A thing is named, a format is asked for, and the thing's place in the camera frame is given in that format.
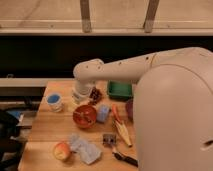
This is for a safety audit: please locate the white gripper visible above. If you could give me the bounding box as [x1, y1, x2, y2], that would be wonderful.
[72, 81, 94, 103]

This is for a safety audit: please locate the silver metal fork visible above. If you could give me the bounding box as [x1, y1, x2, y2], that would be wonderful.
[75, 112, 91, 122]

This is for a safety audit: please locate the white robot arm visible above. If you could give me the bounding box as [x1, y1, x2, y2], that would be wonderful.
[73, 47, 213, 171]

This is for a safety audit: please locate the orange bowl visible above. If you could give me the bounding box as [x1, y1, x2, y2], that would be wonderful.
[73, 105, 97, 129]

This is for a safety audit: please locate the purple bowl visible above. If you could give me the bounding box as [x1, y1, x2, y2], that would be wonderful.
[125, 99, 133, 121]

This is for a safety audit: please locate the dark red grape bunch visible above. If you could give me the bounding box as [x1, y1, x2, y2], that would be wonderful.
[89, 88, 102, 105]

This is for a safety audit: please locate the white cup with blue inside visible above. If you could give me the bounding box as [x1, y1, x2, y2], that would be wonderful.
[46, 93, 62, 112]

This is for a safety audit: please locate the blue sponge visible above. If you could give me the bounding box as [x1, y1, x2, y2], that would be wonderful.
[97, 105, 110, 123]

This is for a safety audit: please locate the green plastic tray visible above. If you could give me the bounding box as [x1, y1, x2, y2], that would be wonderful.
[107, 81, 133, 100]

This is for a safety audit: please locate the grey blue crumpled cloth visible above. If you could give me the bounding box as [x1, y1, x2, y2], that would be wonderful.
[69, 134, 102, 165]

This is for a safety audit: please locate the red yellow apple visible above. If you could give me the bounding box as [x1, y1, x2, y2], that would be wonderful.
[53, 142, 71, 161]

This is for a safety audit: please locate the black chair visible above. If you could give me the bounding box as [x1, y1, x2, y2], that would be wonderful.
[0, 109, 22, 171]

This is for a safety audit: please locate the black handled metal spatula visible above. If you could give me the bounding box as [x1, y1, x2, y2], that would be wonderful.
[102, 133, 139, 168]

